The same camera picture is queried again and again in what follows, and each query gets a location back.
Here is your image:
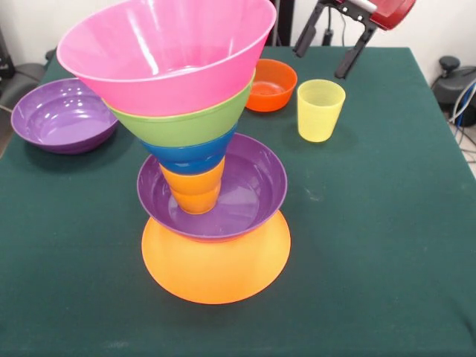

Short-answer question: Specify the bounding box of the black hanging cable plug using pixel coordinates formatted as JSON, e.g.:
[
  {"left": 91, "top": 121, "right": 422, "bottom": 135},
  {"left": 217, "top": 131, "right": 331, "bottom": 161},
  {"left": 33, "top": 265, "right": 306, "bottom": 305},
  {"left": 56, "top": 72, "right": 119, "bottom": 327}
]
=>
[{"left": 321, "top": 5, "right": 349, "bottom": 48}]

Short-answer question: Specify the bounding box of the orange plastic cup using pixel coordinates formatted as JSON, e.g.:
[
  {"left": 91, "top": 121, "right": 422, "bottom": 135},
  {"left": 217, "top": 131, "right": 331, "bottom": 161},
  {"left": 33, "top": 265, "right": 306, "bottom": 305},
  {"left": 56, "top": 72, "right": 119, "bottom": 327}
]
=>
[{"left": 159, "top": 155, "right": 227, "bottom": 216}]

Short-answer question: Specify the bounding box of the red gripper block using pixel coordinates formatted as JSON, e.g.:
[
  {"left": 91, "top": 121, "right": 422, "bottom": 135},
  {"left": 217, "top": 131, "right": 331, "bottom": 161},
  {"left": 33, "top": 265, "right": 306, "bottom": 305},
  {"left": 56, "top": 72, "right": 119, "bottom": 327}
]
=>
[{"left": 292, "top": 0, "right": 417, "bottom": 80}]

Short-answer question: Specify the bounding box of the green plastic bowl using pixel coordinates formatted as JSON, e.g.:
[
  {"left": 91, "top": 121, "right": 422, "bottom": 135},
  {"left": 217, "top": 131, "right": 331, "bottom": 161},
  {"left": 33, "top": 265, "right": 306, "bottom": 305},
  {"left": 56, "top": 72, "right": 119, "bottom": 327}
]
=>
[{"left": 102, "top": 68, "right": 257, "bottom": 148}]

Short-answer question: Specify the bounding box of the yellow plastic cup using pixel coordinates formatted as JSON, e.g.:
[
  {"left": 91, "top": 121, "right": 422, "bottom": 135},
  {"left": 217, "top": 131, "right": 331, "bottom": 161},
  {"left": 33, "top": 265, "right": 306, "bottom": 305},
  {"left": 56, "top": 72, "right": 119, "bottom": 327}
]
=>
[{"left": 296, "top": 79, "right": 347, "bottom": 143}]

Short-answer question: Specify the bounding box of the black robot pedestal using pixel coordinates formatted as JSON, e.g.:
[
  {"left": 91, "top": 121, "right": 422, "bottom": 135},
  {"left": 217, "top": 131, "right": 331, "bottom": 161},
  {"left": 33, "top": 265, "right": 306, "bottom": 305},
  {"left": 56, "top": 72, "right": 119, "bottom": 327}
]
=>
[{"left": 266, "top": 0, "right": 295, "bottom": 48}]

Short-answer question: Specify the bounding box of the large yellow-orange plastic bowl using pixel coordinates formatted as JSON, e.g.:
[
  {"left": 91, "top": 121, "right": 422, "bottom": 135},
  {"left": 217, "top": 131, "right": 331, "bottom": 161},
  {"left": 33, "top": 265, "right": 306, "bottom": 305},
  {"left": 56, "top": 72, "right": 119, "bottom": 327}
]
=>
[{"left": 141, "top": 210, "right": 292, "bottom": 306}]

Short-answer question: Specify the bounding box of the blue plastic bowl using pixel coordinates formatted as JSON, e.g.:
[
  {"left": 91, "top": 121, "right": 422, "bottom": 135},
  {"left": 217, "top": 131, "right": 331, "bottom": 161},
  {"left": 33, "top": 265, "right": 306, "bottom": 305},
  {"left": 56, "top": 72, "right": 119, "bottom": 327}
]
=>
[{"left": 141, "top": 122, "right": 239, "bottom": 175}]

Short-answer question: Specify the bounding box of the large pink plastic bowl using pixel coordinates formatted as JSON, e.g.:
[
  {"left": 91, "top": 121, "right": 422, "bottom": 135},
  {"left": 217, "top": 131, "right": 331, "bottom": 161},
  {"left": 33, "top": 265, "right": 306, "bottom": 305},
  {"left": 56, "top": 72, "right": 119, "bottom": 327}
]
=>
[{"left": 56, "top": 0, "right": 278, "bottom": 117}]

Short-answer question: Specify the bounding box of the purple plastic bowl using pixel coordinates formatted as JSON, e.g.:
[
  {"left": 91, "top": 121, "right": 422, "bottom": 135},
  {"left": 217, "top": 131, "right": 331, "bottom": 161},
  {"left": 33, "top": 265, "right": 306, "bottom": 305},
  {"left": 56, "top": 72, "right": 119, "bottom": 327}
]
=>
[
  {"left": 136, "top": 133, "right": 289, "bottom": 239},
  {"left": 10, "top": 77, "right": 120, "bottom": 155}
]

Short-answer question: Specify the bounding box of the floor cable bundle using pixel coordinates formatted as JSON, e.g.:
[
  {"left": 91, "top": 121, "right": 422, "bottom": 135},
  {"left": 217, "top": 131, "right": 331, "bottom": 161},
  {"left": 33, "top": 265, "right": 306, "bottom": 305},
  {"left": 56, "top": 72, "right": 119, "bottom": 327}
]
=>
[{"left": 448, "top": 80, "right": 476, "bottom": 149}]

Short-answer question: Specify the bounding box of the black floor stand base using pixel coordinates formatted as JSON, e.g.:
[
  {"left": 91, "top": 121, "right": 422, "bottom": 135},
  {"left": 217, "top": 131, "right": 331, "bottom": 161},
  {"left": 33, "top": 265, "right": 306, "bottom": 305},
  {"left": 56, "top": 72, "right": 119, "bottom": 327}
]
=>
[
  {"left": 431, "top": 55, "right": 476, "bottom": 109},
  {"left": 0, "top": 61, "right": 49, "bottom": 112}
]

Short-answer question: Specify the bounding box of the red-orange plastic bowl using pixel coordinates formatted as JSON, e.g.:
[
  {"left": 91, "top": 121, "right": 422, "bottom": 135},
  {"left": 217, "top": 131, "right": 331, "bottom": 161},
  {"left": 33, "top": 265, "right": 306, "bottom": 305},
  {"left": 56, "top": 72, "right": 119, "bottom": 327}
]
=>
[{"left": 245, "top": 58, "right": 298, "bottom": 112}]

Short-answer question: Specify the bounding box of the dark green table cloth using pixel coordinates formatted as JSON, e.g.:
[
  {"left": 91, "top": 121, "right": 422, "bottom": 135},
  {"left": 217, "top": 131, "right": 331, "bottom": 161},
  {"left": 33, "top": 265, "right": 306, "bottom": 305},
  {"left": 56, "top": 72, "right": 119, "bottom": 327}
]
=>
[{"left": 0, "top": 43, "right": 476, "bottom": 357}]

